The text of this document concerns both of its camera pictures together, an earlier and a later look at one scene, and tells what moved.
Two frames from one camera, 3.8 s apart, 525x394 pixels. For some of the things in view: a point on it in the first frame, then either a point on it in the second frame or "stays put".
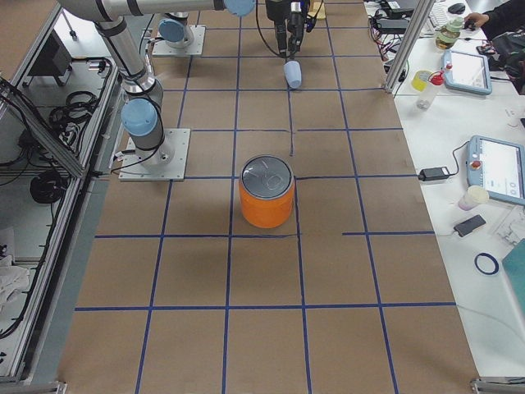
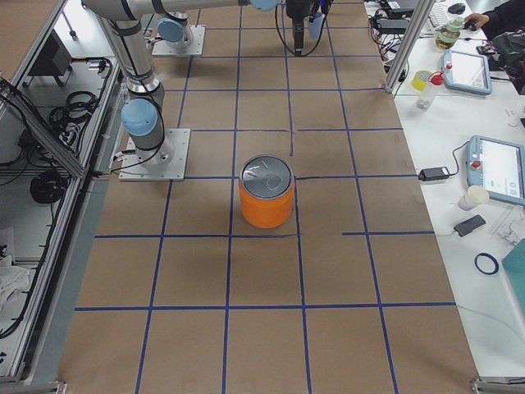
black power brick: x=392 y=25 stays put
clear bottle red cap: x=426 y=98 stays put
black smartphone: x=469 y=225 stays put
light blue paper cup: x=293 y=73 -> x=314 y=28
